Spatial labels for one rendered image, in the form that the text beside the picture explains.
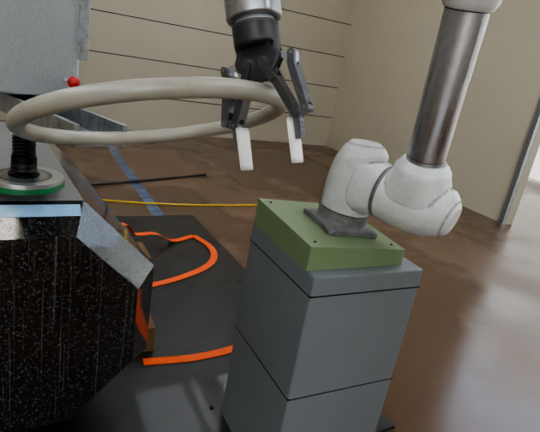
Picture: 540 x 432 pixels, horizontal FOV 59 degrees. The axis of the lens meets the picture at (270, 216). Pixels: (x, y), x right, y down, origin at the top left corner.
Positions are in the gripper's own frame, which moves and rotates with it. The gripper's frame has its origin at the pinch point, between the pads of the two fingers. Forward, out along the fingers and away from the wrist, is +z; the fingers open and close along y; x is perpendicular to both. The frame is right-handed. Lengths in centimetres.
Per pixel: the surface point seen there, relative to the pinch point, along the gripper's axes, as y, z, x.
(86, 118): 59, -17, -15
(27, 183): 86, -4, -15
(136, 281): 78, 30, -43
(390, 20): 135, -220, -644
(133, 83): 8.6, -10.0, 19.6
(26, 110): 25.1, -9.1, 24.3
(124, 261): 79, 23, -40
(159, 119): 433, -116, -465
